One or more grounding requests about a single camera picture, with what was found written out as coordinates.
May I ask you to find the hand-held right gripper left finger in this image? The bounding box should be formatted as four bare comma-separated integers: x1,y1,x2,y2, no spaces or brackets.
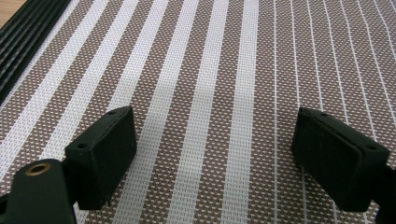
64,105,138,211

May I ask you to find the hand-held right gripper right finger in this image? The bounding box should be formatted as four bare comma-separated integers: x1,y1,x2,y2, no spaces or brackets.
290,106,391,213

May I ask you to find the bundle of black chopsticks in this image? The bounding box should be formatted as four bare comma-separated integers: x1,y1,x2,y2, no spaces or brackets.
0,0,72,105

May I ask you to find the brown white striped placemat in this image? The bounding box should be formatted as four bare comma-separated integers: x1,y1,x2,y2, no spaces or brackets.
0,0,396,224

